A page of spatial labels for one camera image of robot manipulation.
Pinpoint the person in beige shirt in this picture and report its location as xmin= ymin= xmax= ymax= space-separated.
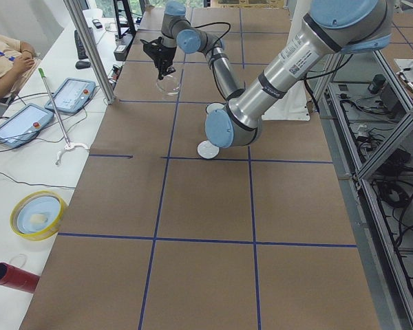
xmin=0 ymin=34 xmax=41 ymax=102

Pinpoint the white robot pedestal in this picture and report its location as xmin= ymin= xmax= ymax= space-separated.
xmin=261 ymin=0 xmax=314 ymax=122

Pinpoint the litter picker stick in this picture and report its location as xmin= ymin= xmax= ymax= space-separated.
xmin=38 ymin=68 xmax=89 ymax=166

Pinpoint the near teach pendant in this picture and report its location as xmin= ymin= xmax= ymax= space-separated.
xmin=0 ymin=103 xmax=54 ymax=148

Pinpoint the white ceramic lid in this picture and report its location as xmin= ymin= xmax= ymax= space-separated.
xmin=197 ymin=140 xmax=220 ymax=160

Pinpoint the far teach pendant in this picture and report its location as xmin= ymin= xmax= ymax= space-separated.
xmin=52 ymin=78 xmax=96 ymax=114

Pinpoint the red cardboard tube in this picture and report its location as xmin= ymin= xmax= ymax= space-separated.
xmin=0 ymin=263 xmax=40 ymax=294

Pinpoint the far black cable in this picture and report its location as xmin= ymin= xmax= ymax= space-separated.
xmin=189 ymin=21 xmax=232 ymax=63

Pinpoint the aluminium frame post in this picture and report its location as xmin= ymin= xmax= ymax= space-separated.
xmin=63 ymin=0 xmax=115 ymax=105

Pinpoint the yellow tape roll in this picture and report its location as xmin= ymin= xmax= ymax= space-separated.
xmin=10 ymin=190 xmax=68 ymax=241

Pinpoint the black keyboard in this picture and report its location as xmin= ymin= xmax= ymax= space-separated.
xmin=74 ymin=30 xmax=88 ymax=60

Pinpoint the white enamel mug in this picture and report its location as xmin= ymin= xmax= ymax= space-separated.
xmin=206 ymin=102 xmax=224 ymax=114

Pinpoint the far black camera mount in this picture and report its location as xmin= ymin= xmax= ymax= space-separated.
xmin=140 ymin=37 xmax=162 ymax=60

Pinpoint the clear plastic funnel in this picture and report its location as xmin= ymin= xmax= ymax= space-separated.
xmin=156 ymin=75 xmax=180 ymax=96

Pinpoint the teach pendant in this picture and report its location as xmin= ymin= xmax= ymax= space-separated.
xmin=52 ymin=78 xmax=96 ymax=114
xmin=0 ymin=103 xmax=54 ymax=148

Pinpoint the black computer mouse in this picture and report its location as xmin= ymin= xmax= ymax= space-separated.
xmin=75 ymin=60 xmax=91 ymax=69

